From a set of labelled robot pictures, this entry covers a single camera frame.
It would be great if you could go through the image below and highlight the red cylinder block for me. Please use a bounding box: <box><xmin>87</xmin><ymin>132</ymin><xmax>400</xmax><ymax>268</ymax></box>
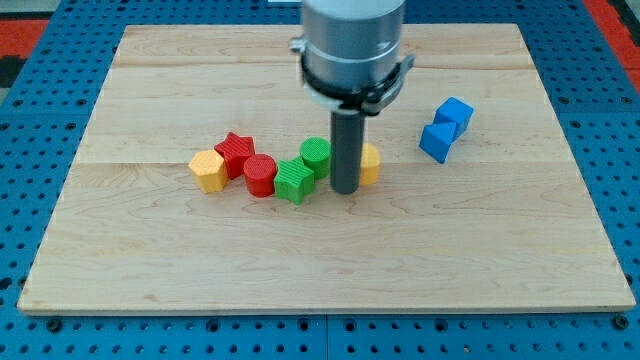
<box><xmin>243</xmin><ymin>154</ymin><xmax>277</xmax><ymax>197</ymax></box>

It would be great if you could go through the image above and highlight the wooden board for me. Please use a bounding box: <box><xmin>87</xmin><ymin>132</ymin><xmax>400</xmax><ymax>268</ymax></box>
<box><xmin>18</xmin><ymin>24</ymin><xmax>635</xmax><ymax>316</ymax></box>

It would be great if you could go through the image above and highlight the red star block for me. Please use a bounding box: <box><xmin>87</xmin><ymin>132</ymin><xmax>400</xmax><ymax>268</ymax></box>
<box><xmin>214</xmin><ymin>132</ymin><xmax>255</xmax><ymax>179</ymax></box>

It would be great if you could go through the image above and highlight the blue triangular block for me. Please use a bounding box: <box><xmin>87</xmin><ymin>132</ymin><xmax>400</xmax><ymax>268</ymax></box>
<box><xmin>419</xmin><ymin>122</ymin><xmax>456</xmax><ymax>164</ymax></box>

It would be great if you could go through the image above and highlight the yellow block behind rod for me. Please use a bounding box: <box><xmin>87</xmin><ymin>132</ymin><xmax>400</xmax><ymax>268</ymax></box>
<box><xmin>359</xmin><ymin>143</ymin><xmax>381</xmax><ymax>186</ymax></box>

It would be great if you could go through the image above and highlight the green star block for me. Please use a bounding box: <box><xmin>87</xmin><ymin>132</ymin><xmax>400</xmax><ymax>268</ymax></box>
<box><xmin>274</xmin><ymin>156</ymin><xmax>315</xmax><ymax>205</ymax></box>

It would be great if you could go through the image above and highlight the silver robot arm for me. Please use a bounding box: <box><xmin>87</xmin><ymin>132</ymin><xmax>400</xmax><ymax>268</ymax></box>
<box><xmin>290</xmin><ymin>0</ymin><xmax>415</xmax><ymax>116</ymax></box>

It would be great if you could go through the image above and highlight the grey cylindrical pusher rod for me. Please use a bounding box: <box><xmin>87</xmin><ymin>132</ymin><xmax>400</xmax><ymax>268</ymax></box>
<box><xmin>330</xmin><ymin>113</ymin><xmax>365</xmax><ymax>194</ymax></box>

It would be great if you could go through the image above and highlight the green cylinder block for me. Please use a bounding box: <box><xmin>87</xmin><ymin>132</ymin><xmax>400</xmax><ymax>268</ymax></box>
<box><xmin>300</xmin><ymin>137</ymin><xmax>331</xmax><ymax>179</ymax></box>

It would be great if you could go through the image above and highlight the yellow hexagon block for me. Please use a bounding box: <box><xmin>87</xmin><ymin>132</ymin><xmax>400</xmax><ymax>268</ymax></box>
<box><xmin>188</xmin><ymin>150</ymin><xmax>228</xmax><ymax>194</ymax></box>

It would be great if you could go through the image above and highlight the blue cube block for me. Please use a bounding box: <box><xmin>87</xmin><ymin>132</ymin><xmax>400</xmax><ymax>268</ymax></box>
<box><xmin>434</xmin><ymin>97</ymin><xmax>474</xmax><ymax>140</ymax></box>

